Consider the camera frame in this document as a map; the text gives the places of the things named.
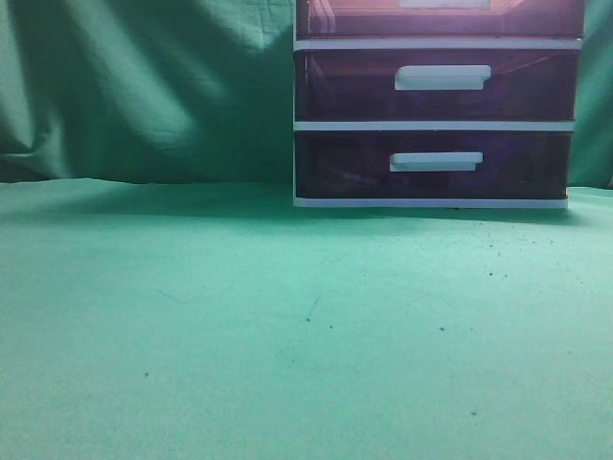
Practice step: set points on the purple translucent drawer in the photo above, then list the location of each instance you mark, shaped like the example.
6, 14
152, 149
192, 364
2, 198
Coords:
357, 164
358, 19
436, 85

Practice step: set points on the green cloth backdrop and cover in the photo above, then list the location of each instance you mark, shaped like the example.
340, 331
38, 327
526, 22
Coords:
162, 298

